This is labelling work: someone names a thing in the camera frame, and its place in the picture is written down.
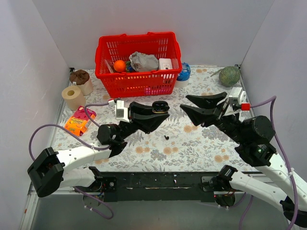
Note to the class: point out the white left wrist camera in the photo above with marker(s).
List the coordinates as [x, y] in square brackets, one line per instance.
[121, 112]

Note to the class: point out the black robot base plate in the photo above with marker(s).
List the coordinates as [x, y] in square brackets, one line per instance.
[160, 186]

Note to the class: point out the brown topped paper roll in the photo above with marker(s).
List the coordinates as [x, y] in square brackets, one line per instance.
[81, 79]

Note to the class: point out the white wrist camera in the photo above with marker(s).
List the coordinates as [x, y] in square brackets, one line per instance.
[238, 99]
[121, 112]

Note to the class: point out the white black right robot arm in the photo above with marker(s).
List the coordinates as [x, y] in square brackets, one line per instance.
[253, 136]

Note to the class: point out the blue white wipes canister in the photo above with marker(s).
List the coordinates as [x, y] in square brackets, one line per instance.
[184, 76]

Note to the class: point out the beige toilet paper roll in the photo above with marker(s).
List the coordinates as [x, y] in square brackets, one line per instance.
[73, 97]

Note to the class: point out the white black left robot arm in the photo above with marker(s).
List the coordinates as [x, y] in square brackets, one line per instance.
[52, 169]

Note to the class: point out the red plastic shopping basket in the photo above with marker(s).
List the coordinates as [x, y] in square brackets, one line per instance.
[132, 83]

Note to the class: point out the white small box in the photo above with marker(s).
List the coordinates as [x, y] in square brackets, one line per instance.
[165, 64]

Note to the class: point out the orange pink candy box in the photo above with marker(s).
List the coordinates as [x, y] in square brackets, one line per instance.
[78, 123]

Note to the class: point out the floral patterned table mat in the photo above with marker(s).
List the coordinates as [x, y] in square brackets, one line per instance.
[190, 148]

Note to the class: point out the orange fruit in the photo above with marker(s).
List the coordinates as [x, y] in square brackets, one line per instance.
[119, 66]

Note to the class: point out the black earbud charging case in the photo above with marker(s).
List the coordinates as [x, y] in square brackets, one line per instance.
[160, 107]

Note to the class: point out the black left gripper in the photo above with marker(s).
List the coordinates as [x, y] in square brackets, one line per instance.
[131, 117]

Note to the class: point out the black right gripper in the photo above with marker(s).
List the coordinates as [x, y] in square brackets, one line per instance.
[220, 112]

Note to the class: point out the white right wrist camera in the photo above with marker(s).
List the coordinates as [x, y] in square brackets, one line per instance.
[238, 99]

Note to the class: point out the crumpled grey paper bag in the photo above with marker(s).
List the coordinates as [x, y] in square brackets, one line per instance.
[142, 62]

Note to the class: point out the green netted melon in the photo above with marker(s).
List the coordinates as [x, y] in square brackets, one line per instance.
[228, 76]

